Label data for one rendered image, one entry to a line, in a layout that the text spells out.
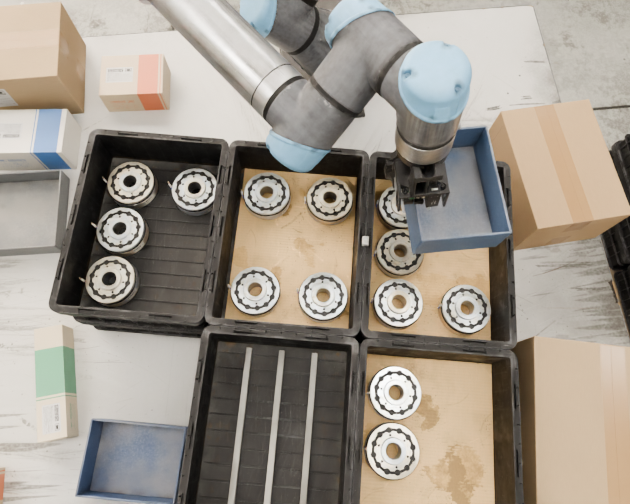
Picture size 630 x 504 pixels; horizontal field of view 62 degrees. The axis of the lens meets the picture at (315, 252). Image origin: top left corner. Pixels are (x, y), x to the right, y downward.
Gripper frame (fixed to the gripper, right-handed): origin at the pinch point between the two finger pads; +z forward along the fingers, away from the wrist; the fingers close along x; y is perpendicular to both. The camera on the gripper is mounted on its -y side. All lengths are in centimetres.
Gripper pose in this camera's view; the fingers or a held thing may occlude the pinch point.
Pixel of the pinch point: (410, 189)
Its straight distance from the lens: 90.0
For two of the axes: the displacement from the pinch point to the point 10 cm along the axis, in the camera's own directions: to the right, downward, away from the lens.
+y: 0.8, 9.5, -3.0
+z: 1.0, 2.9, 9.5
